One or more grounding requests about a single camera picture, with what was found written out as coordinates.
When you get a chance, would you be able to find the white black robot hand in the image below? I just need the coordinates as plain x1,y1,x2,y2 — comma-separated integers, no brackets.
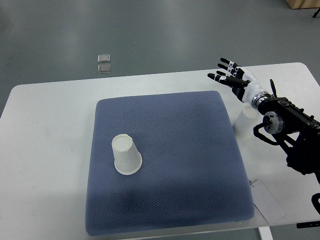
207,58,266,108

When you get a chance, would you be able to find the white paper cup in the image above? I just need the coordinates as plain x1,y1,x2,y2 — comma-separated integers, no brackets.
232,105,259,141
111,134,143,176

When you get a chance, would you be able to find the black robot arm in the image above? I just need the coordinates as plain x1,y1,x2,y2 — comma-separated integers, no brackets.
252,80,320,181

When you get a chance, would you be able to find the wooden furniture corner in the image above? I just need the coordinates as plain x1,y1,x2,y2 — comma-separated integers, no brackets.
285,0,320,10

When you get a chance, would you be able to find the black tripod leg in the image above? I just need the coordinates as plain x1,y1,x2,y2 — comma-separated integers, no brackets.
312,8,320,18

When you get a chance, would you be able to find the blue textured cushion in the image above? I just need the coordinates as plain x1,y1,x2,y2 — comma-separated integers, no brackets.
85,90,255,236

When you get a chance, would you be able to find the white paper tag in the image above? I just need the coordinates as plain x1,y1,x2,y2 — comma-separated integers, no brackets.
250,180,286,224

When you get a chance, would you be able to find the white paper cup on cushion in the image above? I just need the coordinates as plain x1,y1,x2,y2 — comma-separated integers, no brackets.
111,134,143,176

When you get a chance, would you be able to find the upper metal floor plate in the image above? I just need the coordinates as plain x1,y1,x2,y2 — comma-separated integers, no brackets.
97,53,111,63

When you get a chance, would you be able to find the white table leg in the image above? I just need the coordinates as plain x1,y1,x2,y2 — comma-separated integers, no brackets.
258,226,273,240

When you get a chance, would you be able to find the black table control panel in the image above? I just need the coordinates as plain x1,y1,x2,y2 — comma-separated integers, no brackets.
296,221,320,229

